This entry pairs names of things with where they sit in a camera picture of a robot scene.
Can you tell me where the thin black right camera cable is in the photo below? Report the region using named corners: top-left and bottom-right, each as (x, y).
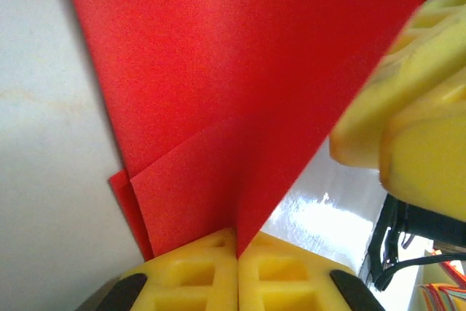
top-left (366, 194), bottom-right (466, 292)

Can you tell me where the multicoloured wire bundle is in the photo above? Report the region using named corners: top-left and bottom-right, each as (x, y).
top-left (418, 281), bottom-right (466, 311)

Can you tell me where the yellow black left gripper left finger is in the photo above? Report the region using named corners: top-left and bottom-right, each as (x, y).
top-left (92, 227), bottom-right (240, 311)

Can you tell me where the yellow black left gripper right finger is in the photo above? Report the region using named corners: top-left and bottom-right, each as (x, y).
top-left (237, 232), bottom-right (387, 311)

